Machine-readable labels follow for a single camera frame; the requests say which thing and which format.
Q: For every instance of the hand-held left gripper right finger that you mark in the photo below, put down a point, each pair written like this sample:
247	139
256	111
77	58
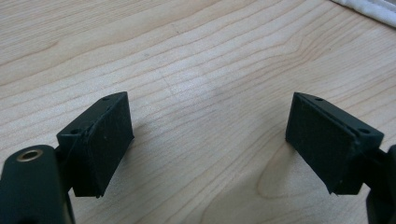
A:
330	146

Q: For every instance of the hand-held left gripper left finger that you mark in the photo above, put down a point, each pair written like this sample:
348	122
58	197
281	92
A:
96	149

